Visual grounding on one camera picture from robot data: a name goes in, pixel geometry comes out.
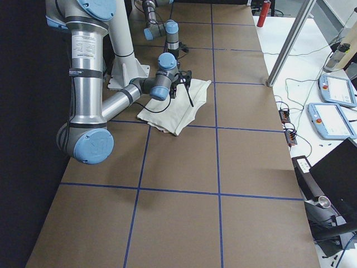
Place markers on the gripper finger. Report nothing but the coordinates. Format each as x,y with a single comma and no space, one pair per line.
189,96

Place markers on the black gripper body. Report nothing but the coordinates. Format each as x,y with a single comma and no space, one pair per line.
174,93

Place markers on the cream long-sleeve cat shirt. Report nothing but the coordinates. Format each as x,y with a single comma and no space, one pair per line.
171,116

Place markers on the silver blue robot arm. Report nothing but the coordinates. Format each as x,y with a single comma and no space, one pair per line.
106,77
156,28

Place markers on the far orange black adapter box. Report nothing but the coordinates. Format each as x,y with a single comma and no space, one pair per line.
284,115

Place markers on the orange black adapter box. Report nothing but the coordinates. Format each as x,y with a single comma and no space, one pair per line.
290,136
284,115

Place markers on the red cylindrical bottle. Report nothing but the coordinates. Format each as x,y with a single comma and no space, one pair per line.
263,13

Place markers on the near orange black adapter box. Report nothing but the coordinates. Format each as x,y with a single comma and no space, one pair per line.
290,136

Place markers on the near blue teach pendant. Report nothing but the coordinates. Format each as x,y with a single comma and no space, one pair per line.
330,122

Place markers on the blue teach pendant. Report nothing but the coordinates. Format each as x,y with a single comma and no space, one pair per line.
337,90
330,122

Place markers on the far blue teach pendant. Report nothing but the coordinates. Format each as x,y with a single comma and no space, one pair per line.
337,90

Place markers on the clear plastic bottle green cap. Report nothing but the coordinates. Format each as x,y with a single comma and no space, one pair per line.
336,57

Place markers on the black box white remote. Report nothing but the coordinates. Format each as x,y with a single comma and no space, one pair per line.
306,182

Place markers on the black laptop computer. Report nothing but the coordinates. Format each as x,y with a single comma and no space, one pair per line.
335,174

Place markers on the aluminium frame post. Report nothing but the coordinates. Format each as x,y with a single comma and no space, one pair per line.
292,36

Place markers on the black camera stand base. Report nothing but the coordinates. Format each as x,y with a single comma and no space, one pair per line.
331,227

